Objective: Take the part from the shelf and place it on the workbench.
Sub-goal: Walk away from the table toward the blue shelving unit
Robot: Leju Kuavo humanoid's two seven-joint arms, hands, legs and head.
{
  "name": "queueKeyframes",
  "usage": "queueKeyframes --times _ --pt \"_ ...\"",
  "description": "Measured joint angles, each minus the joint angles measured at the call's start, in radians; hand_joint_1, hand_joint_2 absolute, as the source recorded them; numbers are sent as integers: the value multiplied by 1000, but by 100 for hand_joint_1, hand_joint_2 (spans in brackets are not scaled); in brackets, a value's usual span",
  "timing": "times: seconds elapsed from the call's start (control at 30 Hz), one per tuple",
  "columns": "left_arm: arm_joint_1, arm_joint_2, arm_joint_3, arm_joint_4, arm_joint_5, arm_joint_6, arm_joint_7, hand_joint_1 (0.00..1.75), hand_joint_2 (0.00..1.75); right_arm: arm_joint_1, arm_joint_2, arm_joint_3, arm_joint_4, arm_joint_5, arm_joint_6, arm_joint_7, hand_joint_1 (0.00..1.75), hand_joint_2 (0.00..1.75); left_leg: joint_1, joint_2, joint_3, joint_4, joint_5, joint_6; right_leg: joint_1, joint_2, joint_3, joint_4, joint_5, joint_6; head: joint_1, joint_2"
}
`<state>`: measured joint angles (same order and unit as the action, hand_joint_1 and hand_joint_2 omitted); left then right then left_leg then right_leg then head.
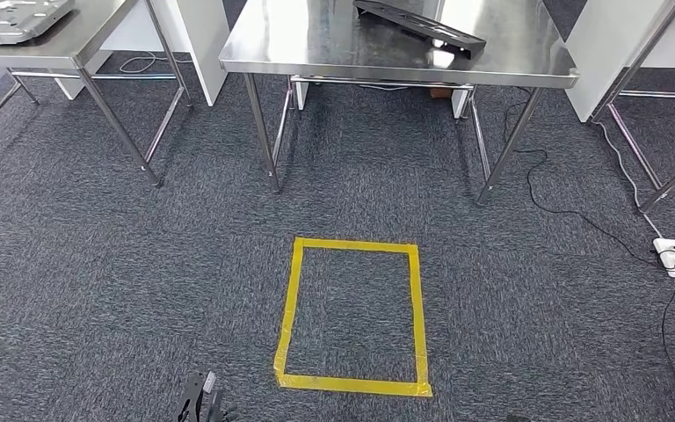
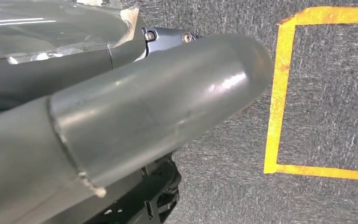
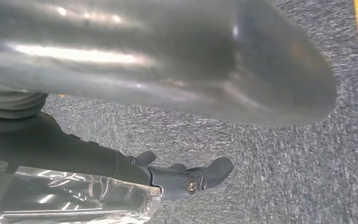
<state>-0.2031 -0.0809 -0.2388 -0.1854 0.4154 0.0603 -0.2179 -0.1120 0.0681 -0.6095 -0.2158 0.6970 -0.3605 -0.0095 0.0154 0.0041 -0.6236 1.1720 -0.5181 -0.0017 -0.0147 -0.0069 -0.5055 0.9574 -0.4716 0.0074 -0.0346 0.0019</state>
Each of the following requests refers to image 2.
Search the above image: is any black robot leg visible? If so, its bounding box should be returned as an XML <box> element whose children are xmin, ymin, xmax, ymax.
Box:
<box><xmin>83</xmin><ymin>152</ymin><xmax>182</xmax><ymax>224</ymax></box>

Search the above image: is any yellow floor tape square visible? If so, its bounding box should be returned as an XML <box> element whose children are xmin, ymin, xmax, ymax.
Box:
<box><xmin>263</xmin><ymin>4</ymin><xmax>358</xmax><ymax>182</ymax></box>

